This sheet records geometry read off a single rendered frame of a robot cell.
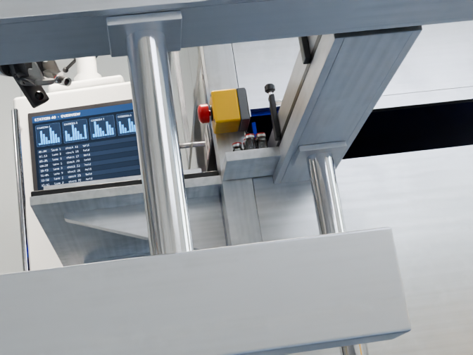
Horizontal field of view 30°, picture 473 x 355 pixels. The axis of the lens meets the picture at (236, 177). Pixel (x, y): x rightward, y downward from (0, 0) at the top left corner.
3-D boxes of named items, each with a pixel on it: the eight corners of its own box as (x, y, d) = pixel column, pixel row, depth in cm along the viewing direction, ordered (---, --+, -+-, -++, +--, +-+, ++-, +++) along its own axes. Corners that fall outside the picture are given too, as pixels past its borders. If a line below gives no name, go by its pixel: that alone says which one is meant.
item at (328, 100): (266, 184, 183) (255, 115, 188) (338, 177, 185) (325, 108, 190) (324, 39, 118) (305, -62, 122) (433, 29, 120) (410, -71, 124)
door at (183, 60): (193, 165, 284) (171, 4, 301) (198, 113, 240) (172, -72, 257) (191, 165, 284) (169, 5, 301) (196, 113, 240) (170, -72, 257)
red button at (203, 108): (216, 125, 182) (214, 107, 184) (217, 117, 179) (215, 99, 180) (198, 126, 182) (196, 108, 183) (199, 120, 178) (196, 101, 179)
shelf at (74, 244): (233, 251, 251) (232, 244, 252) (258, 179, 185) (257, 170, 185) (65, 271, 246) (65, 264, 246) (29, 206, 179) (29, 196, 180)
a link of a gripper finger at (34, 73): (39, 66, 205) (20, 60, 211) (45, 89, 208) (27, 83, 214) (50, 62, 206) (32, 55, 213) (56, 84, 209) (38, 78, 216)
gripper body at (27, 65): (17, 54, 210) (-9, 48, 218) (27, 87, 214) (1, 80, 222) (43, 44, 215) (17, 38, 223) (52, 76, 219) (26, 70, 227)
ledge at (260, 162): (287, 173, 184) (286, 165, 184) (296, 153, 171) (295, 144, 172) (222, 181, 182) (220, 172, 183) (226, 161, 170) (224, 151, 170)
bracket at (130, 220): (226, 255, 191) (218, 198, 195) (226, 252, 188) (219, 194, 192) (70, 274, 187) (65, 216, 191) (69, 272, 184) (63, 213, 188)
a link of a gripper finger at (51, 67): (57, 58, 208) (33, 55, 213) (63, 82, 210) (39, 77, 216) (67, 54, 210) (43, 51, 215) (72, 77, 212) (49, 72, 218)
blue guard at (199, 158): (188, 286, 377) (184, 245, 382) (215, 130, 192) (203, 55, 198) (187, 286, 377) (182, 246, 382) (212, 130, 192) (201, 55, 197)
